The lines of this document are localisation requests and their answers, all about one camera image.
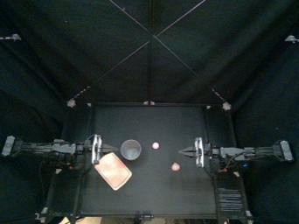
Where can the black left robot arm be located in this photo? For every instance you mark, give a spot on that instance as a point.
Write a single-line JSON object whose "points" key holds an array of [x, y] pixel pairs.
{"points": [[42, 147]]}

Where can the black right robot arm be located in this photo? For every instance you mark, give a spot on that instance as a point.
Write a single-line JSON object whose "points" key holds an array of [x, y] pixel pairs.
{"points": [[252, 151]]}

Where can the reddish pink toy onion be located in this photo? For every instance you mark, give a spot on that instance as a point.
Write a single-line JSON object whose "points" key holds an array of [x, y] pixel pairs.
{"points": [[174, 166]]}

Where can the pink rectangular plate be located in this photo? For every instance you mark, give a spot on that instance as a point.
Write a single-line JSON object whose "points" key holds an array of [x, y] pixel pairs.
{"points": [[113, 171]]}

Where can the grey blue cup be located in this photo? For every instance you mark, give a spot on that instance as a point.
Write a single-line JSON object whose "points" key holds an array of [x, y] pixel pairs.
{"points": [[130, 149]]}

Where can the pale pink oval toy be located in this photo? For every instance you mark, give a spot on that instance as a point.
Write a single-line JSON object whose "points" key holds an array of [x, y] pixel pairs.
{"points": [[154, 145]]}

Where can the small grey table edge clamp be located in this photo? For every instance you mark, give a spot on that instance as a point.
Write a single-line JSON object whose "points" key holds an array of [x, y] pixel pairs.
{"points": [[148, 102]]}

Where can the black table edge clamp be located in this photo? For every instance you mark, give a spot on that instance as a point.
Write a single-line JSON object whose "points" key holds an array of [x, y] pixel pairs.
{"points": [[142, 216]]}

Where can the grey frame corner clamp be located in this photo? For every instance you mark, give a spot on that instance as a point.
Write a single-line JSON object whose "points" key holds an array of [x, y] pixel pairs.
{"points": [[70, 102], [225, 106]]}

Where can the grey table corner bracket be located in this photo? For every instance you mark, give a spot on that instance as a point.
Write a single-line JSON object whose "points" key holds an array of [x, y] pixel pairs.
{"points": [[41, 215]]}

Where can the grey wall bracket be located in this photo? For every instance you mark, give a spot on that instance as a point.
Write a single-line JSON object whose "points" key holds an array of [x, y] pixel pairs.
{"points": [[291, 38], [13, 37]]}

